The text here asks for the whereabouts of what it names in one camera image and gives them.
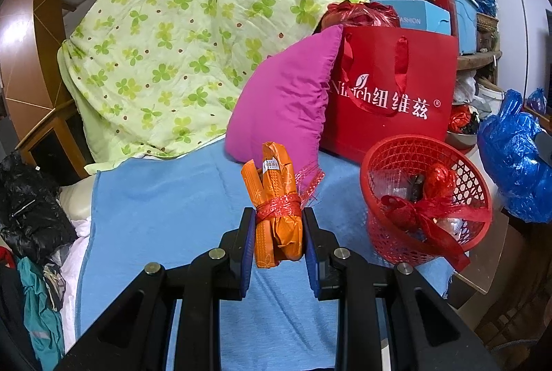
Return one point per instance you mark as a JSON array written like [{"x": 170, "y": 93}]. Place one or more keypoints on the white cloth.
[{"x": 75, "y": 280}]

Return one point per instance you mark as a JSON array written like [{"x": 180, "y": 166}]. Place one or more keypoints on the magenta pillow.
[{"x": 284, "y": 103}]

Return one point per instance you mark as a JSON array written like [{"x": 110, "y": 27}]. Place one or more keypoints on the small blue plastic bag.
[{"x": 537, "y": 100}]

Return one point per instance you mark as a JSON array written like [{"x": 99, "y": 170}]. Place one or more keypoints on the red plastic bag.
[{"x": 358, "y": 14}]

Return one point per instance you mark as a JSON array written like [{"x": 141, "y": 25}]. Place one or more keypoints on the orange packet bundle red ribbon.
[{"x": 276, "y": 233}]

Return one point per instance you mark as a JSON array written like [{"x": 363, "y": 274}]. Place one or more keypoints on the small black item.
[{"x": 417, "y": 186}]

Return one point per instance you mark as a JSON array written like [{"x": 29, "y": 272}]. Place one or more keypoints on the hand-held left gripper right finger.
[{"x": 311, "y": 263}]

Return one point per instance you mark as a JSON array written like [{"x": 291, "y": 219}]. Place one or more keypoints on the large blue plastic bag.
[{"x": 513, "y": 155}]

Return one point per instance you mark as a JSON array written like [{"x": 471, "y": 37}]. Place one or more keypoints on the light blue blanket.
[{"x": 172, "y": 216}]

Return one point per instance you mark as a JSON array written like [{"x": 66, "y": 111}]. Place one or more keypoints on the light blue plastic storage box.
[{"x": 465, "y": 22}]

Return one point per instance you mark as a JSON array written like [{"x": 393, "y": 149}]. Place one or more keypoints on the green clover print quilt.
[{"x": 172, "y": 52}]

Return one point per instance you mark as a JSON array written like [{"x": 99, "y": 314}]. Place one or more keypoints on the wooden shelf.
[{"x": 478, "y": 60}]

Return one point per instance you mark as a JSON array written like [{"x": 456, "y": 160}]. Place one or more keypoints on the clear plastic wrapper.
[{"x": 388, "y": 183}]

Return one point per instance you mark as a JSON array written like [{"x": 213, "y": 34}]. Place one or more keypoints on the light blue cardboard box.
[{"x": 427, "y": 15}]

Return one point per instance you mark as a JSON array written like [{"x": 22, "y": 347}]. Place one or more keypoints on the teal garment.
[{"x": 41, "y": 310}]

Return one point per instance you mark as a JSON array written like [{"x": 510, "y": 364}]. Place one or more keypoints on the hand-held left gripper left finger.
[{"x": 246, "y": 263}]

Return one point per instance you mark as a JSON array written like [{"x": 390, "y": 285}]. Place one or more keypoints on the dark wooden stool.
[{"x": 517, "y": 293}]

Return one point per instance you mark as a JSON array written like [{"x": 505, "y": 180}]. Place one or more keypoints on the steel basin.
[{"x": 461, "y": 140}]

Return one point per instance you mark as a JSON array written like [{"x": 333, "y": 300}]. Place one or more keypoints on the red shiny foil ball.
[{"x": 440, "y": 181}]

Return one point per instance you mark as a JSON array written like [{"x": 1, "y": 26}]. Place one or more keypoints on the orange-red plastic bag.
[{"x": 461, "y": 119}]

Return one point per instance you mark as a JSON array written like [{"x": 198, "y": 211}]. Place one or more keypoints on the red plastic mesh basket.
[{"x": 388, "y": 155}]

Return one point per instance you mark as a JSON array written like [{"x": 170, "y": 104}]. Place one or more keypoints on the wooden glass cabinet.
[{"x": 51, "y": 142}]

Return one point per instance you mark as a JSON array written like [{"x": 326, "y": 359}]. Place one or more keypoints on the white plastic bag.
[{"x": 465, "y": 88}]

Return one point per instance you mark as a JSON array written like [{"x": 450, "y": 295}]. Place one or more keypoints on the woven basket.
[{"x": 487, "y": 22}]

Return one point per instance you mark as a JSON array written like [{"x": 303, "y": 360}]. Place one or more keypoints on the black jacket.
[{"x": 34, "y": 207}]

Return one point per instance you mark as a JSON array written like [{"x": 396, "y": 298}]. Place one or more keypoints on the red paper gift bag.
[{"x": 379, "y": 65}]

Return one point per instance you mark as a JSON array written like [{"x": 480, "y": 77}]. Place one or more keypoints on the red gift box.
[{"x": 450, "y": 9}]

